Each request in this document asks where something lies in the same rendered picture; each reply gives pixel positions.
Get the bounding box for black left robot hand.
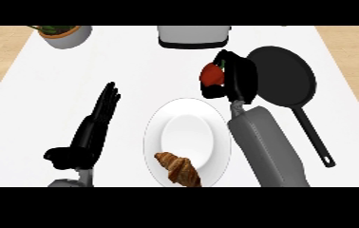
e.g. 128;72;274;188
41;82;122;171

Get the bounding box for black frying pan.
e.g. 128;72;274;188
245;46;338;168

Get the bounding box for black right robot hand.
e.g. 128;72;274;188
200;49;259;105

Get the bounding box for white plate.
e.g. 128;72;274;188
143;97;233;188

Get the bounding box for grey plant pot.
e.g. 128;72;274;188
26;26;94;50

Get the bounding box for brown croissant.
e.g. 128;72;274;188
151;151;203;188

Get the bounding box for red bell pepper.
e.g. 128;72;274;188
199;59;227;87

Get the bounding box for grey toaster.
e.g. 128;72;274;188
154;26;233;50

